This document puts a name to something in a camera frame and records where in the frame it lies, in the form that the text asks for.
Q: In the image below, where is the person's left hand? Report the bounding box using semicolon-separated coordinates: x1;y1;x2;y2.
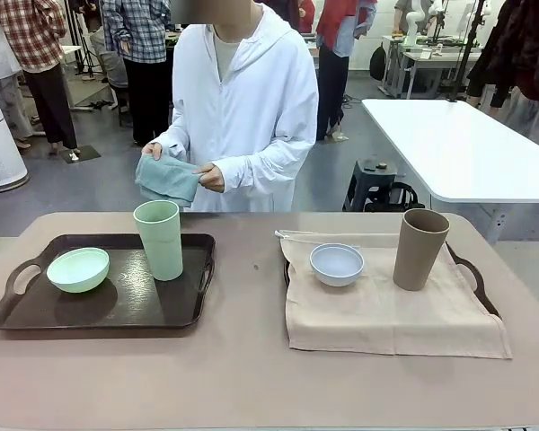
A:
192;163;225;192

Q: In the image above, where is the person's right hand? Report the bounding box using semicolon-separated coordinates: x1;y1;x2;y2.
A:
141;141;165;162

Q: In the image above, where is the teal cloth mat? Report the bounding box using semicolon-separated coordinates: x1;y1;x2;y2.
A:
134;154;202;208

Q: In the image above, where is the light green tall cup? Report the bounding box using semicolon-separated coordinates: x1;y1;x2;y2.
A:
133;199;184;283

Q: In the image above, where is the light green bowl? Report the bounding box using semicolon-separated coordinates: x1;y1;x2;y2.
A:
46;247;110;295

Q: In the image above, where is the pale blue bowl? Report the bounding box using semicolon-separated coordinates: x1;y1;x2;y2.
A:
309;242;366;288

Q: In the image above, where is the beige cloth mat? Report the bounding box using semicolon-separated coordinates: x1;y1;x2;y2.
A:
274;229;514;361

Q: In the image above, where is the brown tall cup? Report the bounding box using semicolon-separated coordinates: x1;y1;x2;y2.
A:
392;208;451;292

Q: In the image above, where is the person's right forearm white sleeve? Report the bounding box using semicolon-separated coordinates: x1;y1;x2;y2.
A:
155;125;192;161

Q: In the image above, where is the person's left forearm white sleeve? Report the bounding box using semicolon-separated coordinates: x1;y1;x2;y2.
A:
215;138;297;194

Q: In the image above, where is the dark brown plastic tray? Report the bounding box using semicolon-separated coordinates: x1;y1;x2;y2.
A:
0;233;217;333
281;237;504;321

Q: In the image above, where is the black floor plate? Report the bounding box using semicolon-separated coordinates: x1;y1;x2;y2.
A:
60;145;101;163

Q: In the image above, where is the person in white hooded jacket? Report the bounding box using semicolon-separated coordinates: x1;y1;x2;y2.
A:
155;0;320;213

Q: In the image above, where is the person in blue plaid shirt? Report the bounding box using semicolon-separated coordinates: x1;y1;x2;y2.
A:
99;0;176;147

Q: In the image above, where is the white cylindrical air purifier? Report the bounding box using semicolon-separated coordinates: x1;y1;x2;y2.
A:
0;69;31;194

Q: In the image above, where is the person in red plaid shirt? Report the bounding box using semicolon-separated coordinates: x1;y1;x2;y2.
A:
0;0;80;156

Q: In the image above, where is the black backpack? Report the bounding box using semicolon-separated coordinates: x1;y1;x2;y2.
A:
369;44;387;82

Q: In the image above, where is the person in red vest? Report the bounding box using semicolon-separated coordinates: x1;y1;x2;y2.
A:
315;0;378;143

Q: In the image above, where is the grey background desk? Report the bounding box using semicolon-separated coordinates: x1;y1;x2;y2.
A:
381;35;482;98

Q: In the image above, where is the black stand pole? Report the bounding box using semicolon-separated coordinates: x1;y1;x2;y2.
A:
448;0;486;103

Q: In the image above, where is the white side table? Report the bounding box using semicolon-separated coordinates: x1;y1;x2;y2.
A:
361;98;539;246

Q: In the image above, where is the dark maroon garment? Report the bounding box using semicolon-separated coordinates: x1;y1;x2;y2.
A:
466;0;539;102

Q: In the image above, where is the black camera tripod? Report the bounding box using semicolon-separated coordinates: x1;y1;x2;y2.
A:
74;8;102;82

